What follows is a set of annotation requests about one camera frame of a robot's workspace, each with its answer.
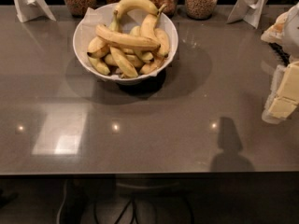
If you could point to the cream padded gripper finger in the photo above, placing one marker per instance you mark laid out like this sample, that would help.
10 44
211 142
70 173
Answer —
277 109

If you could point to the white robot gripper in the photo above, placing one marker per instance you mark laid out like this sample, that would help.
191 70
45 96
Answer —
292 34

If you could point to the long yellow banana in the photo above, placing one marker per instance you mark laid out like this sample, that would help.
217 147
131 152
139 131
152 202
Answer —
121 40

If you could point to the yellow banana lower right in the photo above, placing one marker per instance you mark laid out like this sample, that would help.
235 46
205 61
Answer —
148 68

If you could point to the yellow banana far right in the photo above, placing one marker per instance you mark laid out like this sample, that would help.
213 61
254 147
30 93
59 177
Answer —
163 38

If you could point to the upright yellow banana right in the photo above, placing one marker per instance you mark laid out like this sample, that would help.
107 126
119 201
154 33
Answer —
149 23

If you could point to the yellow banana front centre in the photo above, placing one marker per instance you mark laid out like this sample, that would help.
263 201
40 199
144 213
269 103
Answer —
123 63

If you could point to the curved yellow banana at rim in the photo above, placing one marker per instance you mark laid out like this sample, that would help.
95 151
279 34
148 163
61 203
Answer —
125 6

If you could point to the yellow banana lower left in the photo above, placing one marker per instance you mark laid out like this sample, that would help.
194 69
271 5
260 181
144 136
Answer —
99 65

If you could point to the yellow banana left side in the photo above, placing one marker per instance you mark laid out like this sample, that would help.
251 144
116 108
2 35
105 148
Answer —
97 48

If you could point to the white ceramic bowl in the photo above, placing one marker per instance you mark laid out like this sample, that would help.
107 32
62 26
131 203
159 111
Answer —
82 40

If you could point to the white paper bowl liner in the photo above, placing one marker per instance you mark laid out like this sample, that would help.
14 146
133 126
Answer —
91 19

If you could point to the white folded card stand right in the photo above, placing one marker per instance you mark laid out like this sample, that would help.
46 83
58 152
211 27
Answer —
249 11

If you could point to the white folded card stand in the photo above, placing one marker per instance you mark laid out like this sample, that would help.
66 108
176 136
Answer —
249 11
28 10

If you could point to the glass jar of grains right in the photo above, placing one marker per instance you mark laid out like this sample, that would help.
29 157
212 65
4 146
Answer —
200 9

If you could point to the white folded card stand left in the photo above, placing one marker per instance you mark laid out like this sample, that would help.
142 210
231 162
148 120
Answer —
28 10

